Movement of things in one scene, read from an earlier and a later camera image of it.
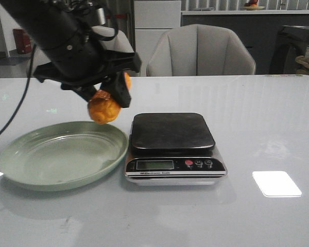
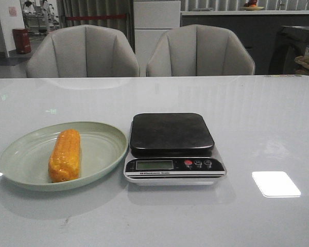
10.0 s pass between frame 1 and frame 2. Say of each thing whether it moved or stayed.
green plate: stayed
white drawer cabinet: stayed
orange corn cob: moved
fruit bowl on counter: stayed
